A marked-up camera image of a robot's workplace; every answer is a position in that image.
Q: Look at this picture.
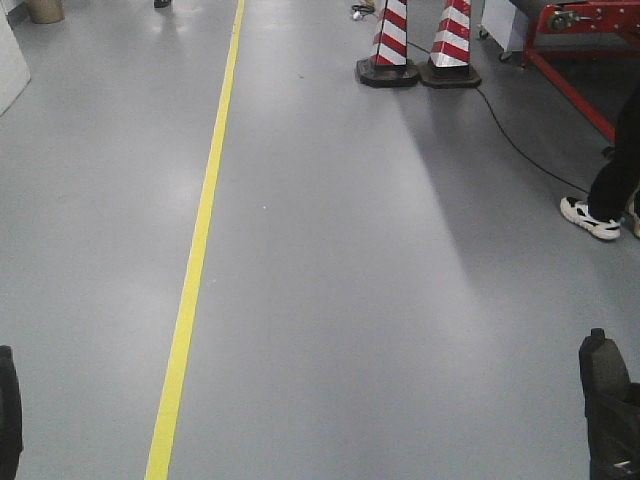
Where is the cardboard tube bin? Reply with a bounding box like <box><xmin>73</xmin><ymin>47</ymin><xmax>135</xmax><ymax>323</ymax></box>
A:
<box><xmin>25</xmin><ymin>0</ymin><xmax>65</xmax><ymax>24</ymax></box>

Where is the person in black trousers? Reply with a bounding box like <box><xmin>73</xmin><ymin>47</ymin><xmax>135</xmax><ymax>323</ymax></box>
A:
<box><xmin>560</xmin><ymin>86</ymin><xmax>639</xmax><ymax>241</ymax></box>

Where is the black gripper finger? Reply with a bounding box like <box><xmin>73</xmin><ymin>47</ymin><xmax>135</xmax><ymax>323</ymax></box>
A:
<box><xmin>585</xmin><ymin>383</ymin><xmax>639</xmax><ymax>479</ymax></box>
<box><xmin>1</xmin><ymin>345</ymin><xmax>23</xmax><ymax>479</ymax></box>

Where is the left red white traffic cone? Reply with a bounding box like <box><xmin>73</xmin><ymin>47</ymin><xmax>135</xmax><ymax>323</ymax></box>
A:
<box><xmin>355</xmin><ymin>0</ymin><xmax>419</xmax><ymax>88</ymax></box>

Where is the red white traffic cone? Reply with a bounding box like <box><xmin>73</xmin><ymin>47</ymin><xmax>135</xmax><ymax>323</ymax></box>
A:
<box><xmin>418</xmin><ymin>0</ymin><xmax>481</xmax><ymax>89</ymax></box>
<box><xmin>355</xmin><ymin>0</ymin><xmax>419</xmax><ymax>88</ymax></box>

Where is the red conveyor support frame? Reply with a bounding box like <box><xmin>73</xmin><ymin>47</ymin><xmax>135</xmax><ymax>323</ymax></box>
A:
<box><xmin>513</xmin><ymin>1</ymin><xmax>639</xmax><ymax>142</ymax></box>

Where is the grey brake pad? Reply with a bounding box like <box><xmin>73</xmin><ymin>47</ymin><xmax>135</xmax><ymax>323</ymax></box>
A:
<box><xmin>579</xmin><ymin>328</ymin><xmax>632</xmax><ymax>400</ymax></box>

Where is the black floor cable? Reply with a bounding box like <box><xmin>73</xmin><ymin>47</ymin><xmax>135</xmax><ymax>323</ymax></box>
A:
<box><xmin>350</xmin><ymin>3</ymin><xmax>591</xmax><ymax>194</ymax></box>

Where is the right red white traffic cone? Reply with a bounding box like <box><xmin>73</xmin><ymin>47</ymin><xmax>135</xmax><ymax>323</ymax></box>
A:
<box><xmin>418</xmin><ymin>0</ymin><xmax>481</xmax><ymax>89</ymax></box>

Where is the white board on wheels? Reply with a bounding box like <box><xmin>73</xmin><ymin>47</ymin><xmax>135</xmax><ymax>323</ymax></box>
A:
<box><xmin>479</xmin><ymin>0</ymin><xmax>528</xmax><ymax>63</ymax></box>

